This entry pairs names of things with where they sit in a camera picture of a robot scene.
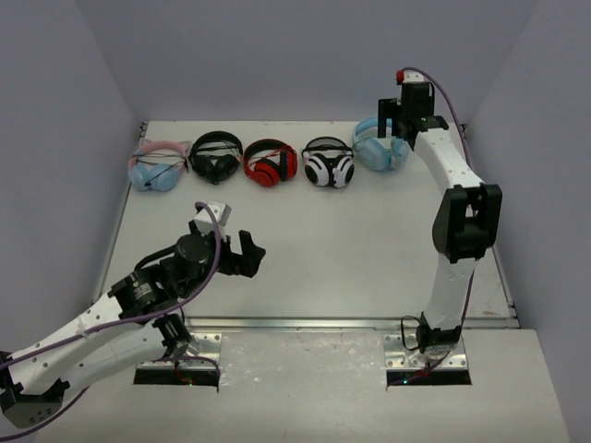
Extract light blue over-ear headphones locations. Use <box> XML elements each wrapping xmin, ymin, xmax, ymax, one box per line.
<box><xmin>351</xmin><ymin>116</ymin><xmax>410</xmax><ymax>172</ymax></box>

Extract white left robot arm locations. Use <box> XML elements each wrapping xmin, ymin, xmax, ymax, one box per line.
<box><xmin>1</xmin><ymin>231</ymin><xmax>266</xmax><ymax>429</ymax></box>

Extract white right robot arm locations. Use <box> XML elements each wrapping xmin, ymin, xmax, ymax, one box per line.
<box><xmin>378</xmin><ymin>70</ymin><xmax>502</xmax><ymax>359</ymax></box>

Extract white black headphones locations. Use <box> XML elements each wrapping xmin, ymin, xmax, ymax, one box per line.
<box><xmin>301</xmin><ymin>137</ymin><xmax>355</xmax><ymax>188</ymax></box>

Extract red black headphones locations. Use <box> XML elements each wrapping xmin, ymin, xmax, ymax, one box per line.
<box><xmin>243</xmin><ymin>138</ymin><xmax>298</xmax><ymax>187</ymax></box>

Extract pink blue cat-ear headphones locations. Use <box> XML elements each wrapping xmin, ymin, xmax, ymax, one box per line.
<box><xmin>127</xmin><ymin>138</ymin><xmax>191</xmax><ymax>192</ymax></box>

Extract red white right wrist camera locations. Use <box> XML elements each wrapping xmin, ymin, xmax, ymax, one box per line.
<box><xmin>395</xmin><ymin>69</ymin><xmax>426</xmax><ymax>86</ymax></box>

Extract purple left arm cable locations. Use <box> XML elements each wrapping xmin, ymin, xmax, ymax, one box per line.
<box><xmin>0</xmin><ymin>200</ymin><xmax>223</xmax><ymax>439</ymax></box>

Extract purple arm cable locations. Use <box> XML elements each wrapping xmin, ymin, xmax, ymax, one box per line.
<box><xmin>0</xmin><ymin>200</ymin><xmax>223</xmax><ymax>439</ymax></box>
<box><xmin>405</xmin><ymin>66</ymin><xmax>475</xmax><ymax>324</ymax></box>

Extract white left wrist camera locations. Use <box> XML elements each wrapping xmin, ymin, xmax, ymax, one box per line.
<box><xmin>193</xmin><ymin>201</ymin><xmax>232</xmax><ymax>236</ymax></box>

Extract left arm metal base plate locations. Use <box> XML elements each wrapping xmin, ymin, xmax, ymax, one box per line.
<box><xmin>133</xmin><ymin>331</ymin><xmax>223</xmax><ymax>389</ymax></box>

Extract black right base wire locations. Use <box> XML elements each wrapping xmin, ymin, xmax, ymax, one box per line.
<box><xmin>400</xmin><ymin>314</ymin><xmax>424</xmax><ymax>352</ymax></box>

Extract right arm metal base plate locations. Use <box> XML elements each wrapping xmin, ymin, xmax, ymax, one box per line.
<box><xmin>382</xmin><ymin>332</ymin><xmax>472</xmax><ymax>388</ymax></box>

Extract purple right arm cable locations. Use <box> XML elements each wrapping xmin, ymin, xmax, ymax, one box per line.
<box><xmin>405</xmin><ymin>66</ymin><xmax>475</xmax><ymax>324</ymax></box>

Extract aluminium table edge rail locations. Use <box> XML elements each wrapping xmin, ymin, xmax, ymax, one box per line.
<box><xmin>186</xmin><ymin>315</ymin><xmax>521</xmax><ymax>330</ymax></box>

